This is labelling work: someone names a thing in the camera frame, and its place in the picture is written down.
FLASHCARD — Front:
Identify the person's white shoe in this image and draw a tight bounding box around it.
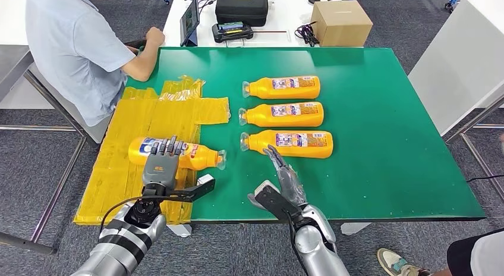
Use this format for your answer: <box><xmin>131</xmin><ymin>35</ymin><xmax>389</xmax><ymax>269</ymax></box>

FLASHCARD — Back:
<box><xmin>376</xmin><ymin>248</ymin><xmax>431</xmax><ymax>276</ymax></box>

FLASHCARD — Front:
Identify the person in black shorts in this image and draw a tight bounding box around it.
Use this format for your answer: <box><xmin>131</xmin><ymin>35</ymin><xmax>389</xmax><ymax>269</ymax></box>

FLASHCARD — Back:
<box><xmin>376</xmin><ymin>228</ymin><xmax>504</xmax><ymax>276</ymax></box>

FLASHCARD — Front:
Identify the yellow taped cardboard mat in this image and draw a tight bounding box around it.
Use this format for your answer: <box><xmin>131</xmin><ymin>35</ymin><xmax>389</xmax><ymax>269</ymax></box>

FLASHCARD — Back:
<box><xmin>73</xmin><ymin>74</ymin><xmax>232</xmax><ymax>227</ymax></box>

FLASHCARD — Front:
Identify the black carrying case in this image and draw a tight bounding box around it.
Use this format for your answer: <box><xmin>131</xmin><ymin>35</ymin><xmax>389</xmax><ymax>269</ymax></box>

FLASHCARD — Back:
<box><xmin>215</xmin><ymin>0</ymin><xmax>269</xmax><ymax>27</ymax></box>

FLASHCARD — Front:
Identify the black tablet on stand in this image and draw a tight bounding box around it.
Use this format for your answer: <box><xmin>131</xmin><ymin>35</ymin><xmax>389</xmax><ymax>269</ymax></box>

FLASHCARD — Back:
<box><xmin>179</xmin><ymin>0</ymin><xmax>201</xmax><ymax>48</ymax></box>

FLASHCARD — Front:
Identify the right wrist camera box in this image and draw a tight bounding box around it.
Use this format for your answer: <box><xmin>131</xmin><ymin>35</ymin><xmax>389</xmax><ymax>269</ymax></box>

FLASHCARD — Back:
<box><xmin>251</xmin><ymin>180</ymin><xmax>310</xmax><ymax>223</ymax></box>

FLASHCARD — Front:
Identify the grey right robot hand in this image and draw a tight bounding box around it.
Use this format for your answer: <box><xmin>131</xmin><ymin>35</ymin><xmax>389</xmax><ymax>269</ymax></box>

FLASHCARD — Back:
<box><xmin>247</xmin><ymin>144</ymin><xmax>308</xmax><ymax>211</ymax></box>

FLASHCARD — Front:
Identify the seated person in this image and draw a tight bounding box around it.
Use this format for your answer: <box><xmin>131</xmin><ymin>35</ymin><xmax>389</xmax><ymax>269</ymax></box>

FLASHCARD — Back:
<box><xmin>25</xmin><ymin>0</ymin><xmax>166</xmax><ymax>128</ymax></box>

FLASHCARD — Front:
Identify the black floor cable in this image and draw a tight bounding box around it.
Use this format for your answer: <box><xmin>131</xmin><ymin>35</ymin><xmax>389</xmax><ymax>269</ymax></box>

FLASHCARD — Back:
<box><xmin>466</xmin><ymin>174</ymin><xmax>504</xmax><ymax>184</ymax></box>

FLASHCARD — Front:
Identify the steel table frame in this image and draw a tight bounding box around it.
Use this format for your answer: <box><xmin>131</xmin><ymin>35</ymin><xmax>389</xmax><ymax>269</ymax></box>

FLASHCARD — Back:
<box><xmin>0</xmin><ymin>69</ymin><xmax>89</xmax><ymax>255</ymax></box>
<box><xmin>443</xmin><ymin>95</ymin><xmax>504</xmax><ymax>202</ymax></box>

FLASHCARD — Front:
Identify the orange detergent bottle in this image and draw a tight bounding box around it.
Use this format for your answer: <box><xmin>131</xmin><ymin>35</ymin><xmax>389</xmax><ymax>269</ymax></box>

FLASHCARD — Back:
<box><xmin>238</xmin><ymin>102</ymin><xmax>325</xmax><ymax>128</ymax></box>
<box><xmin>240</xmin><ymin>130</ymin><xmax>334</xmax><ymax>159</ymax></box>
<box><xmin>241</xmin><ymin>75</ymin><xmax>322</xmax><ymax>101</ymax></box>
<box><xmin>128</xmin><ymin>136</ymin><xmax>228</xmax><ymax>171</ymax></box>

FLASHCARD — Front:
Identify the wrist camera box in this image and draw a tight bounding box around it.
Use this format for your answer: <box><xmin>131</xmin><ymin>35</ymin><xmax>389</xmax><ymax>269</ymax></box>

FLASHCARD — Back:
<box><xmin>251</xmin><ymin>180</ymin><xmax>310</xmax><ymax>223</ymax></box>
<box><xmin>157</xmin><ymin>173</ymin><xmax>216</xmax><ymax>204</ymax></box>

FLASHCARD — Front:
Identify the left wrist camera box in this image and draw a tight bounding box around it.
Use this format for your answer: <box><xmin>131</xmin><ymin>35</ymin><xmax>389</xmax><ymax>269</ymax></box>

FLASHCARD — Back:
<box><xmin>157</xmin><ymin>173</ymin><xmax>216</xmax><ymax>204</ymax></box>

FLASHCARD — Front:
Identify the white side table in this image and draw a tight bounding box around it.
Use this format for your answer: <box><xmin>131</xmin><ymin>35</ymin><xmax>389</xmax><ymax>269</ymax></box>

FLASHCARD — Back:
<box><xmin>408</xmin><ymin>0</ymin><xmax>504</xmax><ymax>137</ymax></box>
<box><xmin>0</xmin><ymin>0</ymin><xmax>112</xmax><ymax>145</ymax></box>

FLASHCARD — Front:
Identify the white work table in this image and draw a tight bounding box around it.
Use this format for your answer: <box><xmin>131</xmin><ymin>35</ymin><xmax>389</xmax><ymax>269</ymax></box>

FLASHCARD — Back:
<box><xmin>162</xmin><ymin>0</ymin><xmax>355</xmax><ymax>48</ymax></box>

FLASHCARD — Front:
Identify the black handheld controller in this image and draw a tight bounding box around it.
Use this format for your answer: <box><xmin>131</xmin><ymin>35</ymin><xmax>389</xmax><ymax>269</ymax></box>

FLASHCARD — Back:
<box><xmin>212</xmin><ymin>21</ymin><xmax>254</xmax><ymax>43</ymax></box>

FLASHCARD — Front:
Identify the black coiled cable bundle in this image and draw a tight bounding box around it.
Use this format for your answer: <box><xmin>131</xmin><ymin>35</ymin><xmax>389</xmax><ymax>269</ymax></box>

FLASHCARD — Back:
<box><xmin>294</xmin><ymin>21</ymin><xmax>320</xmax><ymax>48</ymax></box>

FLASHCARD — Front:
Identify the brown cardboard box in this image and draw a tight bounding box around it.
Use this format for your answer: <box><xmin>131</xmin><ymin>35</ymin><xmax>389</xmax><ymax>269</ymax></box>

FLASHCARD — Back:
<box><xmin>310</xmin><ymin>0</ymin><xmax>374</xmax><ymax>48</ymax></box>

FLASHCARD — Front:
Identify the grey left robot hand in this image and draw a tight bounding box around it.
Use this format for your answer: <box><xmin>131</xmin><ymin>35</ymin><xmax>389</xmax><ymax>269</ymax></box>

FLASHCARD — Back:
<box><xmin>141</xmin><ymin>135</ymin><xmax>187</xmax><ymax>190</ymax></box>

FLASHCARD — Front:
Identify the person's hand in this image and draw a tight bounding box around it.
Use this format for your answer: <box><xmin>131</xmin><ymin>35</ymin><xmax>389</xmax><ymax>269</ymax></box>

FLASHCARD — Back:
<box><xmin>146</xmin><ymin>27</ymin><xmax>166</xmax><ymax>48</ymax></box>

